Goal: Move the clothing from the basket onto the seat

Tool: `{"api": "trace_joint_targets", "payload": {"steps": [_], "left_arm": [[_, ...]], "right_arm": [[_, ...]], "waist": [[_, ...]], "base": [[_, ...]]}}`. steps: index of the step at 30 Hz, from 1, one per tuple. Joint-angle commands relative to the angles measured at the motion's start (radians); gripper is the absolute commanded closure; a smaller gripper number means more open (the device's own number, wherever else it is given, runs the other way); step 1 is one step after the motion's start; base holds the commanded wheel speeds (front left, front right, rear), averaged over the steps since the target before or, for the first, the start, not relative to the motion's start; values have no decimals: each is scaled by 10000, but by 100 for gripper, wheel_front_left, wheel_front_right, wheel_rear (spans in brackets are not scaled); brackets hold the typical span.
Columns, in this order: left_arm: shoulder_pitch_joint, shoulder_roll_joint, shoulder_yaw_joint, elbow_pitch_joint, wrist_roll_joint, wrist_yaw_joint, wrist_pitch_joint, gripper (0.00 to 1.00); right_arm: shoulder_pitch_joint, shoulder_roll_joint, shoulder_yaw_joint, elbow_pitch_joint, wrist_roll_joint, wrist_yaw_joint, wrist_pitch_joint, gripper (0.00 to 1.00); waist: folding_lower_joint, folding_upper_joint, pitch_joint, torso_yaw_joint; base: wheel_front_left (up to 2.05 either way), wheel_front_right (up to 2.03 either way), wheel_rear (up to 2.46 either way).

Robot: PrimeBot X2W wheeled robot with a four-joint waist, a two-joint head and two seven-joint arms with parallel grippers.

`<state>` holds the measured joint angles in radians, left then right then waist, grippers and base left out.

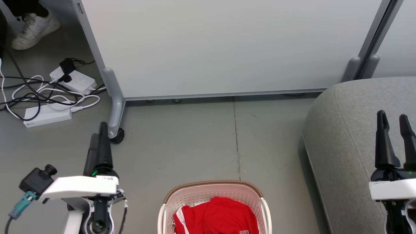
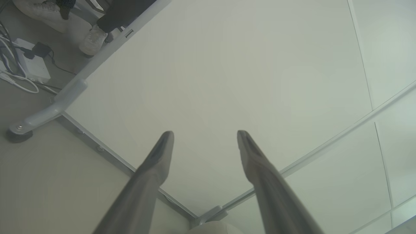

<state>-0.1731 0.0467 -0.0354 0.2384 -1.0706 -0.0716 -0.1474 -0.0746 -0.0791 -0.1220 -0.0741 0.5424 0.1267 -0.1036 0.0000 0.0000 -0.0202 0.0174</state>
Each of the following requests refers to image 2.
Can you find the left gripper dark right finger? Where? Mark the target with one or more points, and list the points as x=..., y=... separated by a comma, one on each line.
x=260, y=169

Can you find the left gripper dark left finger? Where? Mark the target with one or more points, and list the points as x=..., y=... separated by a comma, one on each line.
x=152, y=169

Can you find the white partition panel with seams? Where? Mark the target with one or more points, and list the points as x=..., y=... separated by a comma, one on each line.
x=357, y=169

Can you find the large white partition panel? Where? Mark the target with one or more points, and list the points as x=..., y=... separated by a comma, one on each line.
x=211, y=81

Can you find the white sneaker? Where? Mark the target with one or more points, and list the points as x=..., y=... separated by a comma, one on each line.
x=42, y=13
x=92, y=40

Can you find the white power box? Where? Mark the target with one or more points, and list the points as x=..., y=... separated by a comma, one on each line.
x=34, y=66

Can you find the black trouser leg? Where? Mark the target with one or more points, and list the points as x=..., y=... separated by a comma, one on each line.
x=123, y=13

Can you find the black power adapter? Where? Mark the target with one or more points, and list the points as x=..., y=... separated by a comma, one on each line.
x=41, y=49

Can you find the dark dotted trouser leg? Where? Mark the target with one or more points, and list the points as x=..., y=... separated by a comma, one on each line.
x=66, y=7

